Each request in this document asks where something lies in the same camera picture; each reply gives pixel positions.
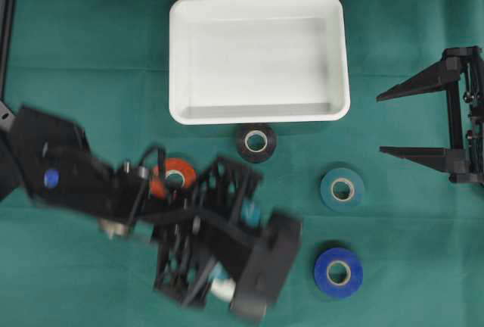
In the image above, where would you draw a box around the white plastic case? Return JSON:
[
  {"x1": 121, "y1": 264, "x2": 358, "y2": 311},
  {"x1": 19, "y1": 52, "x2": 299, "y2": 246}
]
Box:
[{"x1": 169, "y1": 0, "x2": 351, "y2": 125}]

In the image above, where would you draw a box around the white tape roll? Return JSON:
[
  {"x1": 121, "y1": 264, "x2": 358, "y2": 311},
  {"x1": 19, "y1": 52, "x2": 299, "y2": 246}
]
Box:
[{"x1": 209, "y1": 263, "x2": 236, "y2": 303}]

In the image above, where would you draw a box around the blue tape roll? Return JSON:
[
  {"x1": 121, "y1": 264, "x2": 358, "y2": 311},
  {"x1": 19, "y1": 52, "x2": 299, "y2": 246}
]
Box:
[{"x1": 313, "y1": 248, "x2": 363, "y2": 299}]

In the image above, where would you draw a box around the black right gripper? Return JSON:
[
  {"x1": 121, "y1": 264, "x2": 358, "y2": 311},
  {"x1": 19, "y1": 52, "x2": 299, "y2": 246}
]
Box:
[{"x1": 377, "y1": 46, "x2": 483, "y2": 185}]

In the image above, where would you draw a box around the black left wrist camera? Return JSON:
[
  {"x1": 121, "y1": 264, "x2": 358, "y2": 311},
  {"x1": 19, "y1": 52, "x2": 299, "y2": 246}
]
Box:
[{"x1": 230, "y1": 212, "x2": 303, "y2": 323}]

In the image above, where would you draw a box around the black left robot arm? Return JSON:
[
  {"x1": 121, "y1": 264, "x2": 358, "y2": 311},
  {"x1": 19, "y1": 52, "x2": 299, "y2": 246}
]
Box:
[{"x1": 1, "y1": 106, "x2": 261, "y2": 307}]

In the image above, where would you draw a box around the red tape roll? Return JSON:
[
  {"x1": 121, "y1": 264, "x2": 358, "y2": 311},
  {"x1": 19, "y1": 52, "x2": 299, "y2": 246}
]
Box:
[{"x1": 150, "y1": 157, "x2": 197, "y2": 199}]

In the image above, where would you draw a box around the black aluminium frame rail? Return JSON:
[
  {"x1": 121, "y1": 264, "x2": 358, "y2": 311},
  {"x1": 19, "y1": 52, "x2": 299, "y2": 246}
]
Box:
[{"x1": 0, "y1": 0, "x2": 16, "y2": 98}]

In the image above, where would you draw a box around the yellow tape roll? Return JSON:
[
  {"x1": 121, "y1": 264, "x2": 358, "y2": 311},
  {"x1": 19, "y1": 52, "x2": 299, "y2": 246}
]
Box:
[{"x1": 240, "y1": 199, "x2": 261, "y2": 228}]

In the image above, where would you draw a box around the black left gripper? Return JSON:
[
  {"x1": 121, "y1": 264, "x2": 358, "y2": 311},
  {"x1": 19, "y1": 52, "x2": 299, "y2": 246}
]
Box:
[{"x1": 152, "y1": 156, "x2": 264, "y2": 307}]

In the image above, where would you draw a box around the green tape roll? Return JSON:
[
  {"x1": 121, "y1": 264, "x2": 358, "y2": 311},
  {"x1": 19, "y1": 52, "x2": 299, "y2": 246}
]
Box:
[{"x1": 319, "y1": 167, "x2": 365, "y2": 213}]

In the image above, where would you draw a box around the black tape roll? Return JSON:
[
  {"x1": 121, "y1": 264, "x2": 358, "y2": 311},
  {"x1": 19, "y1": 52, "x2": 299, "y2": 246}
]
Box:
[{"x1": 236, "y1": 123, "x2": 278, "y2": 164}]

